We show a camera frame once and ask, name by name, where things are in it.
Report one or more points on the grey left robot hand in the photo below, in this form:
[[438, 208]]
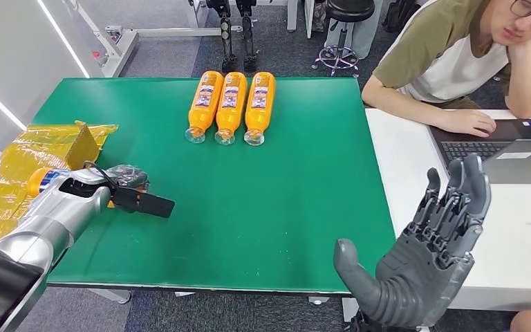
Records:
[[130, 176]]

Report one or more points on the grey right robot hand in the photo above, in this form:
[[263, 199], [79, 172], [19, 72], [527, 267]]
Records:
[[416, 279]]

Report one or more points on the orange bottle with clear cap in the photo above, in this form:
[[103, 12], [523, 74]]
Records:
[[259, 109], [231, 109], [38, 181], [205, 107]]

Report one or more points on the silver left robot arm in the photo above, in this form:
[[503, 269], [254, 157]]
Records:
[[41, 233]]

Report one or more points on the white desk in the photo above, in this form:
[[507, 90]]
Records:
[[403, 183]]

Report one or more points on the yellow film wrapped cardboard box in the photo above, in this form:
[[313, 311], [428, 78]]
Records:
[[32, 151]]

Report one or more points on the green table mat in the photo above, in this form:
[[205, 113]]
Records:
[[270, 206]]

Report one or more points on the dark grey laptop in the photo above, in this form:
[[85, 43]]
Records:
[[517, 167]]

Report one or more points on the black robot leg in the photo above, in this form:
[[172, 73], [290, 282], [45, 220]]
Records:
[[248, 41], [226, 41]]

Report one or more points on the person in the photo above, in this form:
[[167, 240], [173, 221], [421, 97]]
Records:
[[444, 59]]

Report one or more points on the black backpack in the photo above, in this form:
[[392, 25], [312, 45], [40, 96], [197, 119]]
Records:
[[399, 16]]

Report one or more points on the black round stool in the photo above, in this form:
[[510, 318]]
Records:
[[349, 11]]

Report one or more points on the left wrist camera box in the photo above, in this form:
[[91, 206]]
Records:
[[148, 205]]

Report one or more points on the white metal support frame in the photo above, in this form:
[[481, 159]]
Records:
[[121, 46]]

